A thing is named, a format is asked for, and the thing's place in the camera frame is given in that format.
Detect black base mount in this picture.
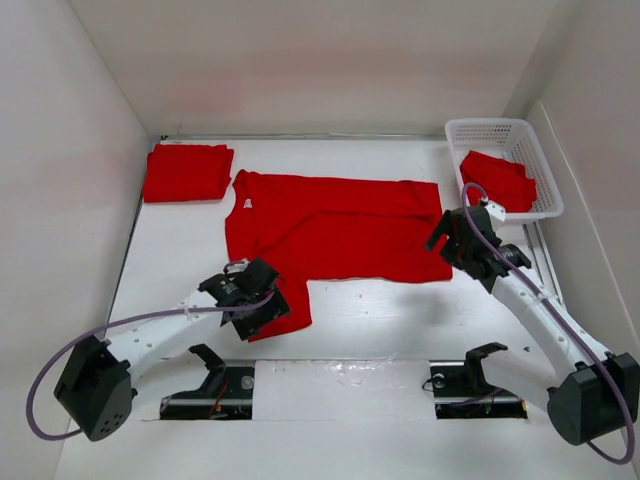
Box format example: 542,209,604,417
159,344,256,421
422,342,528,420

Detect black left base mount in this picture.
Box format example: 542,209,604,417
159,344,256,421

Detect folded red t-shirt stack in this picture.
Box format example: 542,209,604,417
142,144,235,203

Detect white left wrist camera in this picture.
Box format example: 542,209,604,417
222,258,250,275

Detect white plastic basket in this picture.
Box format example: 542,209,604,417
445,118,564,224

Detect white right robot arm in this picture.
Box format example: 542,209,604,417
426,202,639,449

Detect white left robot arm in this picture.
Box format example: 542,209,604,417
54,259,290,442

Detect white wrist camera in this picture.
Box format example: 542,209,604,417
222,258,250,275
480,199,506,229

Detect red t-shirts in basket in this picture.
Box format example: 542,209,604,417
460,150,537,213

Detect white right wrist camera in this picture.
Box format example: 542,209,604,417
480,199,506,229

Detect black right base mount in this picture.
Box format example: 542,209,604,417
422,342,528,420

